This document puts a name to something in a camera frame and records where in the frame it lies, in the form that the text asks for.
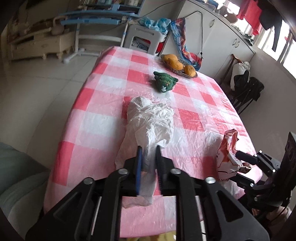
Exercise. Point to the black hanging garment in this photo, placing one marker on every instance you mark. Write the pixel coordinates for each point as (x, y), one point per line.
(269, 18)

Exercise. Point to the pink kettlebell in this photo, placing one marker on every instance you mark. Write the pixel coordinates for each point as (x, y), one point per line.
(57, 28)

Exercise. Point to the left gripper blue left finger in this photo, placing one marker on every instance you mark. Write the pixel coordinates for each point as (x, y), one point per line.
(138, 169)

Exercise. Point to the red hanging garment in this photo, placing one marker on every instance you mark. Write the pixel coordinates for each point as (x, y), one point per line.
(250, 11)

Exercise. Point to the yellow plastic trash basin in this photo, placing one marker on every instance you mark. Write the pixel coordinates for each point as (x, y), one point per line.
(168, 236)

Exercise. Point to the yellow mango middle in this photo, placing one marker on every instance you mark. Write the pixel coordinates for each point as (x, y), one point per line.
(176, 65)

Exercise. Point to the wooden chair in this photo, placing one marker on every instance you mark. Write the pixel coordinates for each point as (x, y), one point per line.
(233, 59)

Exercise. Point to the yellow mango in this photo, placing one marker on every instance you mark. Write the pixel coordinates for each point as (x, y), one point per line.
(168, 57)
(189, 70)
(176, 65)

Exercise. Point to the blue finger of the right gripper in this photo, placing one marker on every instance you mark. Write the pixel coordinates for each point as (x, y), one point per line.
(242, 156)

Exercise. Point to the white balcony cabinet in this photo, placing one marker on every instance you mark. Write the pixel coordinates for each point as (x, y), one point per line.
(212, 34)

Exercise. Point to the person's right hand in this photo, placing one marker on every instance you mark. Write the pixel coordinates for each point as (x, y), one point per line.
(278, 216)

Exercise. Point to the yellow mango right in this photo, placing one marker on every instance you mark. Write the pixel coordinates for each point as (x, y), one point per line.
(189, 70)

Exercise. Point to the green knitted turtle toy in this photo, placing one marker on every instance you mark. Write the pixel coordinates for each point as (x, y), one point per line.
(164, 82)

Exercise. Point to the white plastic stool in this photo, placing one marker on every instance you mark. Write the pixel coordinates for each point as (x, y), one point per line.
(145, 40)

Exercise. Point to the light green sofa chair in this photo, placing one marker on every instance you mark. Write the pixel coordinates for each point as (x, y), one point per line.
(23, 184)

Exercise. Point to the white stuffed bag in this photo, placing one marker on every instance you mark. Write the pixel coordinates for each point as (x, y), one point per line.
(238, 69)

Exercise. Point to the red white snack wrapper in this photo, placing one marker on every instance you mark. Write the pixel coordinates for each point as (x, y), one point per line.
(227, 163)

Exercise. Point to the black folding chair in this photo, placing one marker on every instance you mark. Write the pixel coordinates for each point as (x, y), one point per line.
(246, 90)

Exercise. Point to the wicker fruit basket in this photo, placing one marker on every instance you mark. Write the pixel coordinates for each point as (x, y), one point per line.
(181, 73)

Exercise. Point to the blue crumpled cloth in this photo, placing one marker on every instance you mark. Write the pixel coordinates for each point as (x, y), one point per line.
(161, 25)

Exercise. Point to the pink checkered tablecloth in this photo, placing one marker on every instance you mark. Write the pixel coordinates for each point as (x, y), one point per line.
(97, 122)

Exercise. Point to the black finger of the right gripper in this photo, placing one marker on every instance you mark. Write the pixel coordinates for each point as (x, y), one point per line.
(242, 181)

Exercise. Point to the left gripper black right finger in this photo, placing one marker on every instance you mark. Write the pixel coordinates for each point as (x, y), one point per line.
(159, 166)

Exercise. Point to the cream tv cabinet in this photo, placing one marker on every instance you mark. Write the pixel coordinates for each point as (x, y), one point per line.
(40, 44)

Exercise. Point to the colourful kite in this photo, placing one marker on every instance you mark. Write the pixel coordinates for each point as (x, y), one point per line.
(178, 31)

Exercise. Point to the white plastic bag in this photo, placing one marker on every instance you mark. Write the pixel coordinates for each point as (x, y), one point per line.
(148, 125)

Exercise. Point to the blue study desk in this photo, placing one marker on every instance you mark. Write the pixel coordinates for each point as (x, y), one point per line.
(115, 13)

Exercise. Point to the yellow mango left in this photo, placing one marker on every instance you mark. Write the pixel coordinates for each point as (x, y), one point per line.
(168, 57)

